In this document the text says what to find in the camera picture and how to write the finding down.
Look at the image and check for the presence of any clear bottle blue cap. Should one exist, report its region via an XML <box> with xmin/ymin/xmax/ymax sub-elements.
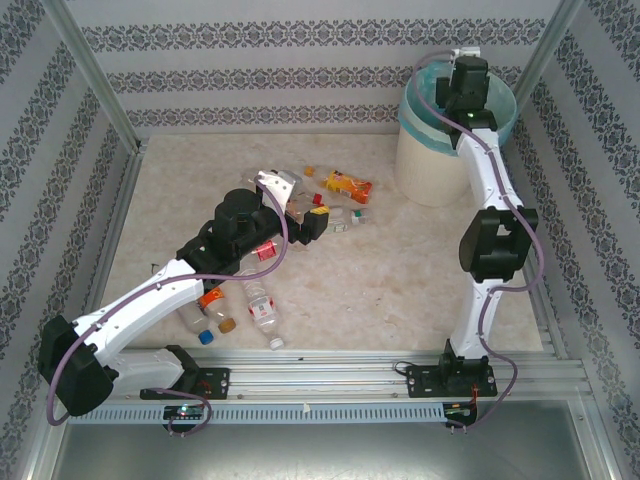
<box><xmin>177</xmin><ymin>304</ymin><xmax>216</xmax><ymax>347</ymax></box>

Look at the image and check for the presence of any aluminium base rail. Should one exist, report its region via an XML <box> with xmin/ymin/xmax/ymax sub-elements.
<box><xmin>47</xmin><ymin>347</ymin><xmax>586</xmax><ymax>404</ymax></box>

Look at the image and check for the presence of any water bottle white cap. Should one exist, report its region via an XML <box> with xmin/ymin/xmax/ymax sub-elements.
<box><xmin>242</xmin><ymin>279</ymin><xmax>286</xmax><ymax>351</ymax></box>

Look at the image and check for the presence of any turquoise plastic bin liner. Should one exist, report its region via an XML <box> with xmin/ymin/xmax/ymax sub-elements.
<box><xmin>399</xmin><ymin>62</ymin><xmax>519</xmax><ymax>159</ymax></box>

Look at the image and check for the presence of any crushed bottle red label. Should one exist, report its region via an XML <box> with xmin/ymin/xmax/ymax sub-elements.
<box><xmin>238</xmin><ymin>238</ymin><xmax>280</xmax><ymax>277</ymax></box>

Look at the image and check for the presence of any aluminium side rail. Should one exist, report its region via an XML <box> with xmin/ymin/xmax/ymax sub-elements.
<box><xmin>493</xmin><ymin>149</ymin><xmax>571</xmax><ymax>361</ymax></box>
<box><xmin>84</xmin><ymin>139</ymin><xmax>149</xmax><ymax>361</ymax></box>

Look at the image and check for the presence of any slotted grey cable duct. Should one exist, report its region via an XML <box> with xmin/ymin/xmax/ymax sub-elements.
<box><xmin>67</xmin><ymin>402</ymin><xmax>446</xmax><ymax>426</ymax></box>

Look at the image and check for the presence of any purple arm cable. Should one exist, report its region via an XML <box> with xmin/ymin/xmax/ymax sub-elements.
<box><xmin>45</xmin><ymin>175</ymin><xmax>290</xmax><ymax>439</ymax></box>
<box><xmin>415</xmin><ymin>48</ymin><xmax>546</xmax><ymax>434</ymax></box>

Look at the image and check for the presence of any aluminium frame post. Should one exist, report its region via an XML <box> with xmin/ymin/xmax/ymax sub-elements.
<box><xmin>509</xmin><ymin>0</ymin><xmax>586</xmax><ymax>109</ymax></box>
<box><xmin>39</xmin><ymin>0</ymin><xmax>149</xmax><ymax>154</ymax></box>

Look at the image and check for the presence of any grey metal base plate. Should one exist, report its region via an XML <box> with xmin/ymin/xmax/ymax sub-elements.
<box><xmin>29</xmin><ymin>399</ymin><xmax>616</xmax><ymax>480</ymax></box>

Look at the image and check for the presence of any clear bottle orange cap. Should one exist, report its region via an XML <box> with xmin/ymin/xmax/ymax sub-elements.
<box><xmin>197</xmin><ymin>288</ymin><xmax>238</xmax><ymax>335</ymax></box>

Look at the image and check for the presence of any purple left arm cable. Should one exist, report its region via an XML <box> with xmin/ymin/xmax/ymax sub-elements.
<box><xmin>45</xmin><ymin>175</ymin><xmax>290</xmax><ymax>439</ymax></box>

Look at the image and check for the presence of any white ribbed plastic bin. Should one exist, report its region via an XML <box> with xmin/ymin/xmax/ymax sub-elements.
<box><xmin>396</xmin><ymin>99</ymin><xmax>474</xmax><ymax>207</ymax></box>

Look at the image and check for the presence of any orange juice bottle yellow cap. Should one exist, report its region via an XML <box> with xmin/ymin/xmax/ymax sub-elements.
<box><xmin>303</xmin><ymin>166</ymin><xmax>375</xmax><ymax>206</ymax></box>

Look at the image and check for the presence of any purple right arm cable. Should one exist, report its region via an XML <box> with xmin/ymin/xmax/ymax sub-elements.
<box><xmin>415</xmin><ymin>48</ymin><xmax>546</xmax><ymax>434</ymax></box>

